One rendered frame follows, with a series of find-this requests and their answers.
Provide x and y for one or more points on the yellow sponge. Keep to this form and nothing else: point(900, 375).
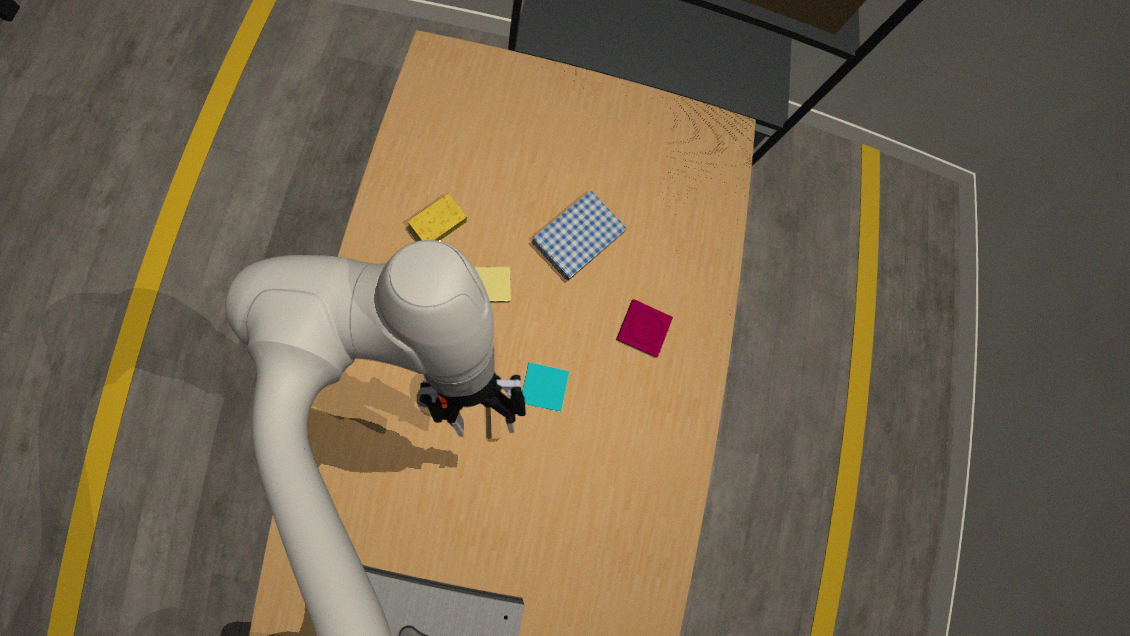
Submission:
point(438, 220)

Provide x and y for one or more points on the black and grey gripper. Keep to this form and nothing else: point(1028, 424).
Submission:
point(497, 401)

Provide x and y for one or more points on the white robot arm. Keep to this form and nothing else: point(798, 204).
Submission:
point(305, 319)

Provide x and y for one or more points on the pale yellow flat pad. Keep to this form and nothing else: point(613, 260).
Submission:
point(497, 283)

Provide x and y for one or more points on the magenta square coaster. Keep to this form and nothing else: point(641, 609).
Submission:
point(644, 328)

